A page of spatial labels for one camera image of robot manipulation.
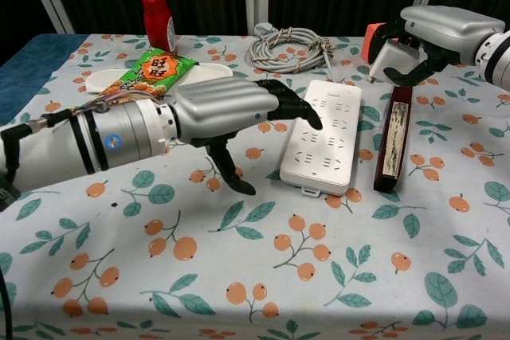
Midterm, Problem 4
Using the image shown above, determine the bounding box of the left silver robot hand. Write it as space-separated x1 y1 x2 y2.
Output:
171 78 324 197

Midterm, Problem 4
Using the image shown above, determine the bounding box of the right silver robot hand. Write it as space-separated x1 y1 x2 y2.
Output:
368 5 507 87

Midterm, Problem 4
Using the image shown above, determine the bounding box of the white charger adapter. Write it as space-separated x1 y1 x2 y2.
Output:
368 39 426 83

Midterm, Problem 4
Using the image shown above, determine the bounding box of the white power strip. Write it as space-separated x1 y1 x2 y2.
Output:
278 79 363 199

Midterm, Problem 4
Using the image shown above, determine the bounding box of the white flat slipper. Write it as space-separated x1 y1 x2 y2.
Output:
84 61 235 96

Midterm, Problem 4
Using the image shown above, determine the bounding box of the green snack bag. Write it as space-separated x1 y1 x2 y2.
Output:
95 48 200 103

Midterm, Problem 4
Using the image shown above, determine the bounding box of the orange cube block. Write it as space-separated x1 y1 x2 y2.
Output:
361 23 400 65

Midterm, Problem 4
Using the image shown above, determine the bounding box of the red ketchup squeeze bottle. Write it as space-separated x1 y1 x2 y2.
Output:
137 0 179 55

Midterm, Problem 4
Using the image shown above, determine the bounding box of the dark wooden long box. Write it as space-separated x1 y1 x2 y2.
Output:
373 84 415 193

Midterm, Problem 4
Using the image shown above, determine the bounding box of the floral white tablecloth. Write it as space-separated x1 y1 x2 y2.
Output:
0 33 510 340

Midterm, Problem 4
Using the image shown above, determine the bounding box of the blue table cover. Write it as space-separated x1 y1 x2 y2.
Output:
0 33 89 128

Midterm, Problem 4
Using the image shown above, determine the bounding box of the grey cable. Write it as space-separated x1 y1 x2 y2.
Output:
247 23 335 81

